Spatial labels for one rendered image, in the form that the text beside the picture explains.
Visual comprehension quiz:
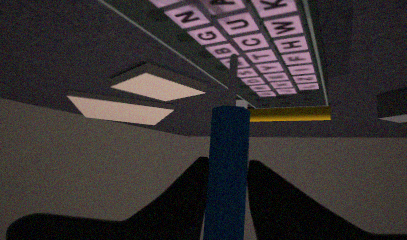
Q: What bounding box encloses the blue stylus with grey tip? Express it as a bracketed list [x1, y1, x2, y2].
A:
[203, 54, 250, 240]

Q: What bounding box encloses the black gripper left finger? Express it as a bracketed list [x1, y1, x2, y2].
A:
[5, 157, 209, 240]

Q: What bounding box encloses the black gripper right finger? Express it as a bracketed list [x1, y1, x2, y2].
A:
[247, 160, 407, 240]

